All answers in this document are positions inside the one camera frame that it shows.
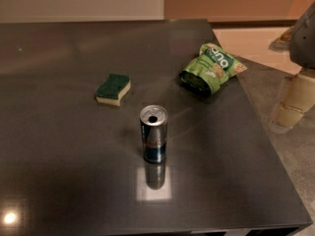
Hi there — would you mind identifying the grey and cream robot arm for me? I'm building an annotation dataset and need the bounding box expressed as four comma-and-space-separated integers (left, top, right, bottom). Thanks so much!
272, 2, 315, 132

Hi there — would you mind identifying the green and yellow sponge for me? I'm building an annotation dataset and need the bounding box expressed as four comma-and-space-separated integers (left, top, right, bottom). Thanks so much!
95, 74, 131, 106

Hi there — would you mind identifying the green rice chip bag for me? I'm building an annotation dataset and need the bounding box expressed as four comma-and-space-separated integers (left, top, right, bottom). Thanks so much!
179, 43, 247, 94

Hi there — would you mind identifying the blue silver energy drink can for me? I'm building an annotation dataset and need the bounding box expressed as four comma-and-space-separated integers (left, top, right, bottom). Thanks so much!
140, 105, 168, 164

